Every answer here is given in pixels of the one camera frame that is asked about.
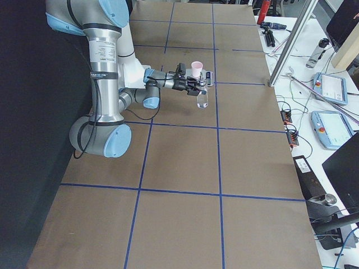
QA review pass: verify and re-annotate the lower blue teach pendant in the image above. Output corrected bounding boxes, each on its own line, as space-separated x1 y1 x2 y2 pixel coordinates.
311 111 355 150

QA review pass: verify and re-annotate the blue folded umbrella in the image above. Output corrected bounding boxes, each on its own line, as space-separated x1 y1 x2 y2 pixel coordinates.
260 21 287 30

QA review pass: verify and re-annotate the long metal rod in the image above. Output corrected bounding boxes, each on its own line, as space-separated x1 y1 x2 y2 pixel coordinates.
282 73 359 125

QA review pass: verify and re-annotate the grey digital kitchen scale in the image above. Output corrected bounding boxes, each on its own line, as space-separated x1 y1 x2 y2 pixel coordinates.
186 68 214 87

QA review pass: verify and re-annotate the red bottle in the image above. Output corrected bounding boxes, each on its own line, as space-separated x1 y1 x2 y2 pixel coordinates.
257 0 271 25

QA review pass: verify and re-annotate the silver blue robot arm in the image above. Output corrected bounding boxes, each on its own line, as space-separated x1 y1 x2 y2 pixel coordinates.
46 1 209 158

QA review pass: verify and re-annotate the pink plastic cup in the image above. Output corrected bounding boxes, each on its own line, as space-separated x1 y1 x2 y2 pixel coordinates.
191 61 203 78

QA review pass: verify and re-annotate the blue teach pendant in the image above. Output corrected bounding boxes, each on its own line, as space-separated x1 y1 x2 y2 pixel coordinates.
311 111 355 150
313 72 348 105

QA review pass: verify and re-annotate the clear water bottle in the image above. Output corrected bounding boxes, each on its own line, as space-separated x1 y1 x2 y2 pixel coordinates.
306 38 330 69

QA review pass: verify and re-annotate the clear glass sauce bottle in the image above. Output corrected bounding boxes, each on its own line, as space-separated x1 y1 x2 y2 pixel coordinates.
197 85 208 109

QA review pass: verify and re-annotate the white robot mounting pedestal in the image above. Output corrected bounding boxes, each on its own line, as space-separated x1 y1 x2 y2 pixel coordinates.
116 23 146 89

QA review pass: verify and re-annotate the upper blue teach pendant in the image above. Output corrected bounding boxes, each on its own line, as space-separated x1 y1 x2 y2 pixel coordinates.
313 72 348 105

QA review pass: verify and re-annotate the black monitor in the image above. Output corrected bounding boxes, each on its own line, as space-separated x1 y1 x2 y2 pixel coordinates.
322 133 358 213

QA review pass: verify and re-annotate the black folded tripod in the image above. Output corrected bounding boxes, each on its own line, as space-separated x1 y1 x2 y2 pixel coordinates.
262 26 275 47

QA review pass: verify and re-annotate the black flat box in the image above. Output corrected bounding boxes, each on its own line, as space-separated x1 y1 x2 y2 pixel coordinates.
293 155 326 200

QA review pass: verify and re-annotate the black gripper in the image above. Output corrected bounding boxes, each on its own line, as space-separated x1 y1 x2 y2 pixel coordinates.
172 75 207 96

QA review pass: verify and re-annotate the orange black connector strip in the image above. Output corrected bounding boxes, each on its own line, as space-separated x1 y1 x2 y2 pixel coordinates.
280 109 299 149

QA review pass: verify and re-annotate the aluminium frame post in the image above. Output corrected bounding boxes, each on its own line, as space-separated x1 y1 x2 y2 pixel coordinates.
268 0 318 87

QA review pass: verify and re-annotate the black monitor stand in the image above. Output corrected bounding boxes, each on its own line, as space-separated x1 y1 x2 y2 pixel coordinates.
306 194 358 250

